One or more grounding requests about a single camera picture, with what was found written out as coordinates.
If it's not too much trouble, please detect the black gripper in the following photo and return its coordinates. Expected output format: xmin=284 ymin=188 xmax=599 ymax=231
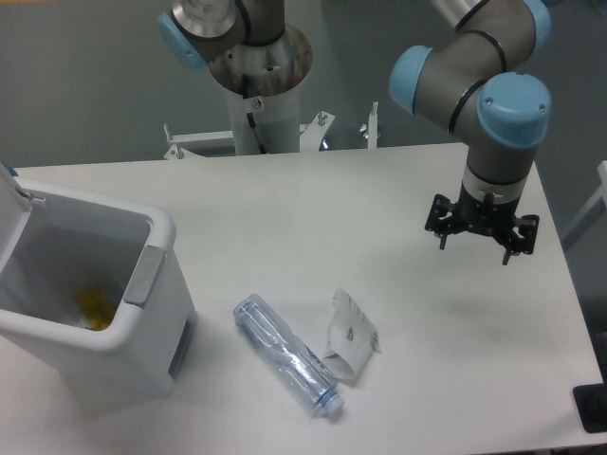
xmin=424 ymin=185 xmax=540 ymax=265

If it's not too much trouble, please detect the white plastic wrapper pouch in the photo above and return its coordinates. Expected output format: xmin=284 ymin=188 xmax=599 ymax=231
xmin=323 ymin=287 xmax=382 ymax=381

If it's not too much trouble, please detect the crushed clear plastic bottle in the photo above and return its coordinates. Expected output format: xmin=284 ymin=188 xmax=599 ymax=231
xmin=233 ymin=294 xmax=344 ymax=418

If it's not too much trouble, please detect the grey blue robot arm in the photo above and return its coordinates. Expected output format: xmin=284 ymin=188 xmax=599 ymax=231
xmin=157 ymin=1 xmax=551 ymax=257

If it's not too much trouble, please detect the yellow trash in bin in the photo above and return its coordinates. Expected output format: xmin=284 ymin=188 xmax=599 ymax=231
xmin=77 ymin=287 xmax=119 ymax=331

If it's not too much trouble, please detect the white open trash can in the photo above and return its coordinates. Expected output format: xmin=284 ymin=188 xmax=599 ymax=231
xmin=1 ymin=170 xmax=197 ymax=396

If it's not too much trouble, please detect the black clamp at table edge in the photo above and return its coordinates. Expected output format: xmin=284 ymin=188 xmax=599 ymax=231
xmin=573 ymin=383 xmax=606 ymax=434

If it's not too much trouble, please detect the white frame at right edge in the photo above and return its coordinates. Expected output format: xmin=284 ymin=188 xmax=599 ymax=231
xmin=561 ymin=160 xmax=606 ymax=251

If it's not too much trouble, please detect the white metal base frame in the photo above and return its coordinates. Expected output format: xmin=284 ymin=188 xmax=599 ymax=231
xmin=163 ymin=100 xmax=381 ymax=160

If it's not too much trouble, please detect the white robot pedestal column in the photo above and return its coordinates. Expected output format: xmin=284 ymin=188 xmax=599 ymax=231
xmin=210 ymin=25 xmax=313 ymax=155

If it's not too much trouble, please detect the black cable on pedestal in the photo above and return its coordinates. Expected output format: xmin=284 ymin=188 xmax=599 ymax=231
xmin=240 ymin=72 xmax=267 ymax=155

